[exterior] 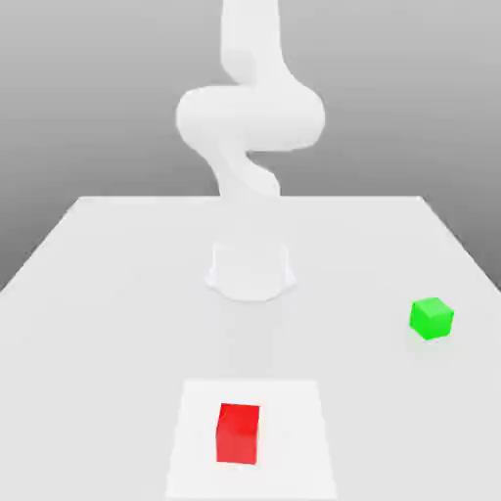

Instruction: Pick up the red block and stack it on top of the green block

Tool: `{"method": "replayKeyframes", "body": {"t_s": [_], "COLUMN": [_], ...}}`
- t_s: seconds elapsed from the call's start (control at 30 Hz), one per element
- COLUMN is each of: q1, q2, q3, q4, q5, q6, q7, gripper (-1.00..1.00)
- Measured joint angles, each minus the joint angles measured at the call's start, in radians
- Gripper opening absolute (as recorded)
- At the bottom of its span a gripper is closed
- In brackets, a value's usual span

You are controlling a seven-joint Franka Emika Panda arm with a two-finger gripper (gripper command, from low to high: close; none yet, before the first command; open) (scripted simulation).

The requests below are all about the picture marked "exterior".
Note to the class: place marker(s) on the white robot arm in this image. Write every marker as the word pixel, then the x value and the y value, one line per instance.
pixel 250 117

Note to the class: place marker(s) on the small red cube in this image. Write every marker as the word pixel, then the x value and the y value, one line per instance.
pixel 237 434

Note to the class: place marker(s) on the small green cube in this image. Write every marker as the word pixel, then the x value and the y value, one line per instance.
pixel 431 318

